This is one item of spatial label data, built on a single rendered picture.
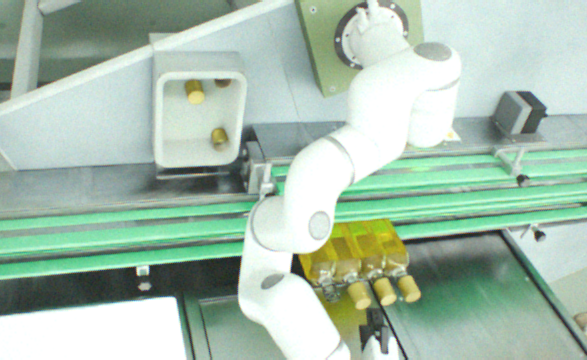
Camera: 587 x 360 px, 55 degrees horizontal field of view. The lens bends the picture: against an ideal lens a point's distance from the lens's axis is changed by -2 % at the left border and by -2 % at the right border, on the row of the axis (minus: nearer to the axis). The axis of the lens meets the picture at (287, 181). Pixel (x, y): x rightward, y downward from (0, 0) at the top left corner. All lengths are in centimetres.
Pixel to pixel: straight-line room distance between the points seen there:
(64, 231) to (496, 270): 107
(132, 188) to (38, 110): 24
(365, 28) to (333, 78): 15
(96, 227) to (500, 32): 99
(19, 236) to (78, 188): 16
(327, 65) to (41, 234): 66
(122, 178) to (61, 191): 13
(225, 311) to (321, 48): 59
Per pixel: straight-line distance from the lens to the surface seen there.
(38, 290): 136
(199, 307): 127
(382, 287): 119
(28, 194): 125
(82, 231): 119
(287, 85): 126
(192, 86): 116
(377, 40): 108
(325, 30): 115
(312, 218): 77
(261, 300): 81
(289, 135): 127
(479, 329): 146
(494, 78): 151
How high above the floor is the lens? 176
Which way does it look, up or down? 45 degrees down
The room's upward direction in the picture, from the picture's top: 157 degrees clockwise
